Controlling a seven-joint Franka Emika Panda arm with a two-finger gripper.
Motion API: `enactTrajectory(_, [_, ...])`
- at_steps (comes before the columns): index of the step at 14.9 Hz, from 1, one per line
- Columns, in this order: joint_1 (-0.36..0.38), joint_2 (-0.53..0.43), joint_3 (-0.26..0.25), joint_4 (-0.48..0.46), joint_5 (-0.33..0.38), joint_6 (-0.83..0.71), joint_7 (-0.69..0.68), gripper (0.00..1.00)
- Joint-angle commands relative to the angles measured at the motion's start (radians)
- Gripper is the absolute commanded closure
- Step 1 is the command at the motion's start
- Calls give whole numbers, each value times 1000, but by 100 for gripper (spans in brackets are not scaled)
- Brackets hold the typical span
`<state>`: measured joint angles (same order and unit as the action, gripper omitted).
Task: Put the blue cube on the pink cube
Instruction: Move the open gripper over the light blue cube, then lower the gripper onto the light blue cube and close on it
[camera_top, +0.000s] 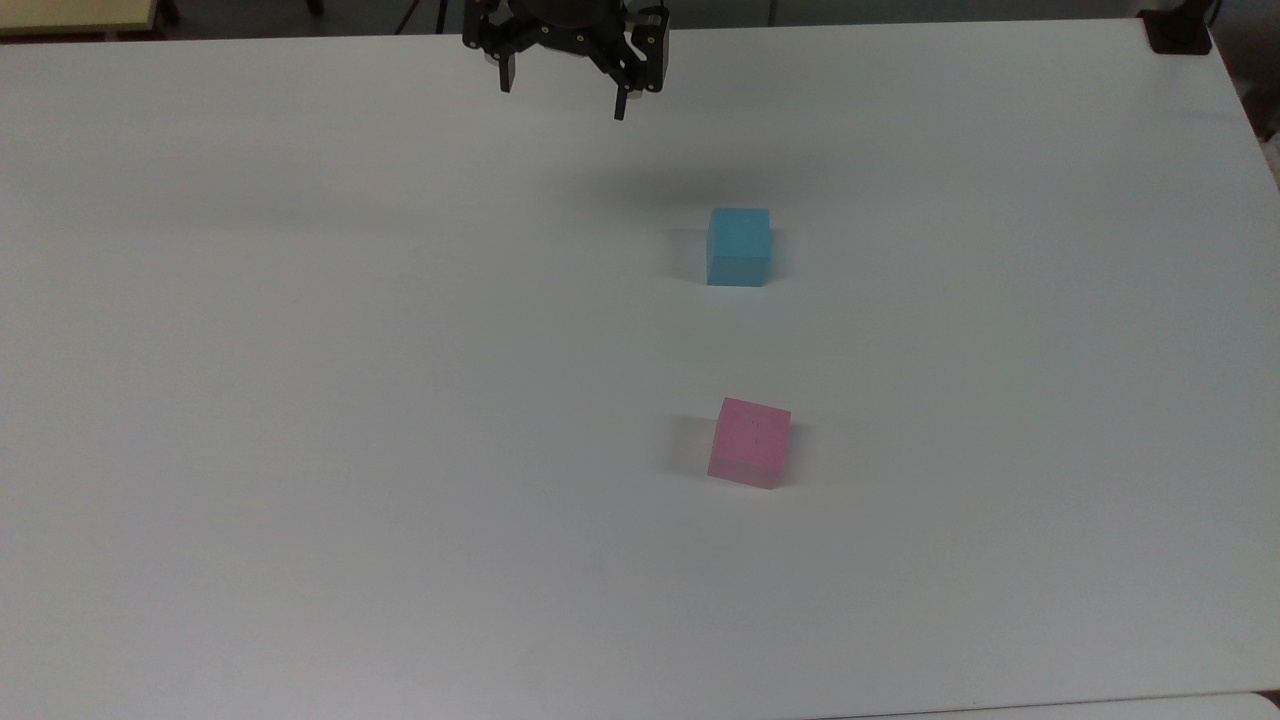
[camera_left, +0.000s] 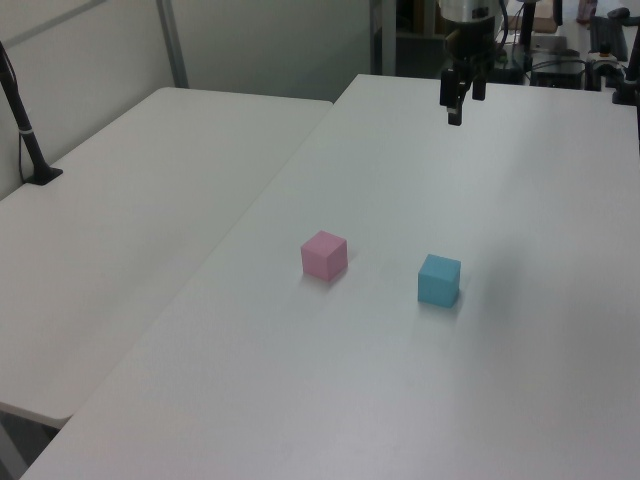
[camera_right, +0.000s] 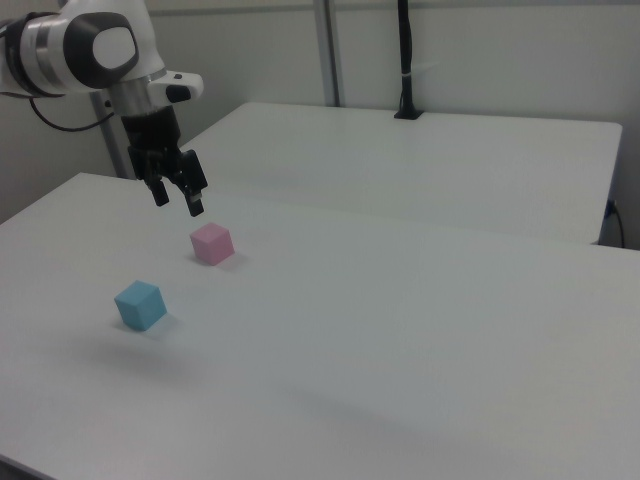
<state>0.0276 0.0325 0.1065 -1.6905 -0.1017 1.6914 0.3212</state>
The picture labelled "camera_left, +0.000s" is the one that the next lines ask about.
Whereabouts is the black electronics box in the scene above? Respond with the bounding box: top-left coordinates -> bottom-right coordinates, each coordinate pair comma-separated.
530,58 -> 587,89

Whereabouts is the white side table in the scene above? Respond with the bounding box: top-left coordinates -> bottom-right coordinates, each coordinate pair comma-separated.
0,86 -> 335,422

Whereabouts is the blue cube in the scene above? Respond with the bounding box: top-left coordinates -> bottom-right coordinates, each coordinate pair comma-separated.
417,253 -> 463,308

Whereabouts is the black tripod pole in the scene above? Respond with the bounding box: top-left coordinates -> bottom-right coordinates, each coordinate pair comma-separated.
517,0 -> 539,51

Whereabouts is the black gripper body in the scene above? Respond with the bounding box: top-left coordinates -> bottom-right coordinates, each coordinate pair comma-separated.
445,17 -> 496,75

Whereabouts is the pink cube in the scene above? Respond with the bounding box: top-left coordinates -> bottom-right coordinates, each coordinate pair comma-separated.
300,230 -> 349,282

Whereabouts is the grey metal partition post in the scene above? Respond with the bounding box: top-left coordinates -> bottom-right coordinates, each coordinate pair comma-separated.
155,0 -> 190,90

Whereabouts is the black table clamp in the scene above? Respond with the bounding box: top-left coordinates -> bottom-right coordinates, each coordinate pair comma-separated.
611,37 -> 640,106

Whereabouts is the black camera stand pole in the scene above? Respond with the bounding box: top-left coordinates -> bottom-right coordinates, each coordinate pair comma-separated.
0,40 -> 64,187

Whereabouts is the black office chair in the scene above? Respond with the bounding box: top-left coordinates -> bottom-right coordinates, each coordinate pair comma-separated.
587,6 -> 640,66

